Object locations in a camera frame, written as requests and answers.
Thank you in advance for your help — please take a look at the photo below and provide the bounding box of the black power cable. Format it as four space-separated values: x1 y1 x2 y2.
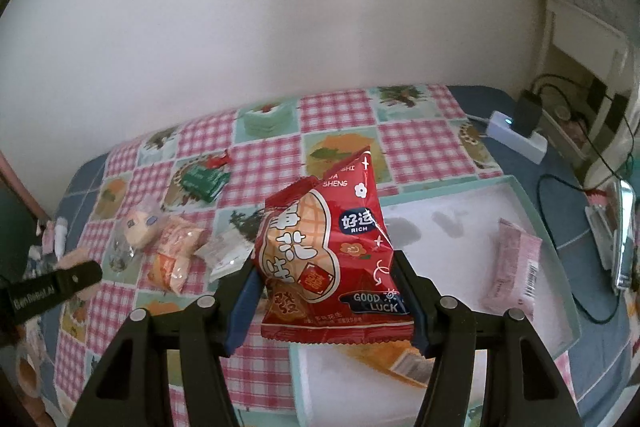
530 72 640 324

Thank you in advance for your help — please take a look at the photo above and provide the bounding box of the orange and pink snack packet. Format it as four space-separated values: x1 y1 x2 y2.
145 214 207 295

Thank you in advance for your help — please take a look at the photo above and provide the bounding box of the pink wooden door frame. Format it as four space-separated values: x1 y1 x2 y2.
0 152 48 223

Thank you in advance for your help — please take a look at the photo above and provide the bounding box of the white power strip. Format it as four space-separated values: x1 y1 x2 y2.
486 109 548 165

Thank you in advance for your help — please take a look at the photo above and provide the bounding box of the red peanut snack packet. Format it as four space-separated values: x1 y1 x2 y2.
250 146 416 347

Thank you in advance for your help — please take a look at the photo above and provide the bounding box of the white box with green rim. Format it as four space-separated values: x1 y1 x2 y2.
289 174 583 427

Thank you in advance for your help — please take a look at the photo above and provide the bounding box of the white grey snack packet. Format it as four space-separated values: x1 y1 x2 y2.
194 229 257 284

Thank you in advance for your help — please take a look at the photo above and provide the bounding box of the green snack packet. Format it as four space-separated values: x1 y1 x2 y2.
180 164 232 202

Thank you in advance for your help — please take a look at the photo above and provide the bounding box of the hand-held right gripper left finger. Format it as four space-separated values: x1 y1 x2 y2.
70 257 263 427

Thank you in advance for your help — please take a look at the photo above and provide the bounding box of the white wooden shelf unit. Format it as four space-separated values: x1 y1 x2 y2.
530 0 640 188

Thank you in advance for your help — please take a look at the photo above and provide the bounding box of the black charger plug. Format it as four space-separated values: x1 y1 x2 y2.
515 89 543 138

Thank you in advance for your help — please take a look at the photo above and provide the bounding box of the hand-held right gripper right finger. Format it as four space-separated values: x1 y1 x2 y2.
392 252 583 427

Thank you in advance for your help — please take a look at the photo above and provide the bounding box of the pink snack packet with barcode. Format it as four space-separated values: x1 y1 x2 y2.
481 218 543 314

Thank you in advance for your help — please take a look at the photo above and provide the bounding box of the round bun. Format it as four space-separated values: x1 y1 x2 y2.
107 206 168 258

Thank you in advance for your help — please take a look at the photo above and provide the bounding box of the orange clear snack packet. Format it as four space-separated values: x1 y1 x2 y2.
390 349 436 388

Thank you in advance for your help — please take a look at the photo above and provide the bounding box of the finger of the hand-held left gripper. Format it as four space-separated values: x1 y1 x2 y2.
0 261 103 325

